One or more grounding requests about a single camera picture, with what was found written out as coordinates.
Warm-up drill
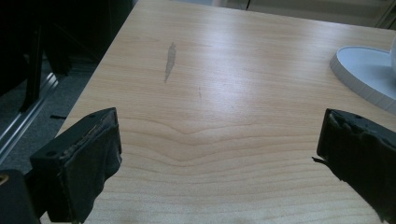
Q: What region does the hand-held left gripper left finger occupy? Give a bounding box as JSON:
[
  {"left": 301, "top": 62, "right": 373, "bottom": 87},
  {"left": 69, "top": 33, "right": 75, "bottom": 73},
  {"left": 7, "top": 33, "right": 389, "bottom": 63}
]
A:
[{"left": 30, "top": 107, "right": 123, "bottom": 224}]

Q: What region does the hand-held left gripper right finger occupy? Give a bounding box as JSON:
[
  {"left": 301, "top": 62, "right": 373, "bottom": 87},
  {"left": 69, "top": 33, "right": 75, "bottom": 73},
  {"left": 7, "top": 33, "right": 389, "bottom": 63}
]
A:
[{"left": 312, "top": 108, "right": 396, "bottom": 224}]

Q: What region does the white stand with pole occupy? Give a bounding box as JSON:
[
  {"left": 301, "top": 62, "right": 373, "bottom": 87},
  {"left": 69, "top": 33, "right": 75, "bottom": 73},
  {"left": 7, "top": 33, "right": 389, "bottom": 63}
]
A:
[{"left": 330, "top": 46, "right": 396, "bottom": 116}]

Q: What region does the black metal stand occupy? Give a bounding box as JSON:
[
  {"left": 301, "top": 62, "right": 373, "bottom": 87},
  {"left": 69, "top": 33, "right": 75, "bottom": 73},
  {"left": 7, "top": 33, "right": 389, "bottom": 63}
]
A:
[{"left": 19, "top": 27, "right": 45, "bottom": 114}]

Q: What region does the aluminium floor rail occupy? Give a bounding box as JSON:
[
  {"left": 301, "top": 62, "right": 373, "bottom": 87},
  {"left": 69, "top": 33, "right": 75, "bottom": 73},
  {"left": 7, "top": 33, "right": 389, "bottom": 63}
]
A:
[{"left": 0, "top": 72, "right": 60, "bottom": 164}]

